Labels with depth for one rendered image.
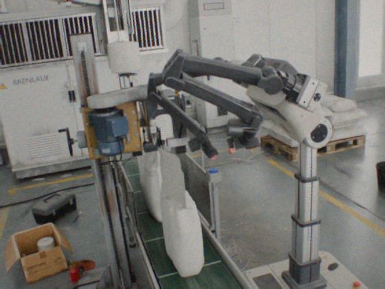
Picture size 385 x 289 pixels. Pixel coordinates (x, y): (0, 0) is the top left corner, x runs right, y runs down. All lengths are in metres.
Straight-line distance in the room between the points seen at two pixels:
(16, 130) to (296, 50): 5.03
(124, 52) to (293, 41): 5.62
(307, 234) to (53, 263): 1.93
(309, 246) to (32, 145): 3.83
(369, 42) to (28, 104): 6.51
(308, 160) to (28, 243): 2.45
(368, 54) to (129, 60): 6.93
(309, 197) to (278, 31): 5.41
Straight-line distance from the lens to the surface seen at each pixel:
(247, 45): 6.94
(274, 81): 1.45
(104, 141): 2.12
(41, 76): 4.98
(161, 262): 2.41
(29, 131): 5.11
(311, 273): 2.31
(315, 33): 7.69
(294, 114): 1.71
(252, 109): 1.53
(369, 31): 8.49
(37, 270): 3.16
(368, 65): 8.54
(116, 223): 2.58
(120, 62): 2.05
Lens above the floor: 1.75
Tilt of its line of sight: 18 degrees down
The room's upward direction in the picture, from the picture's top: 5 degrees counter-clockwise
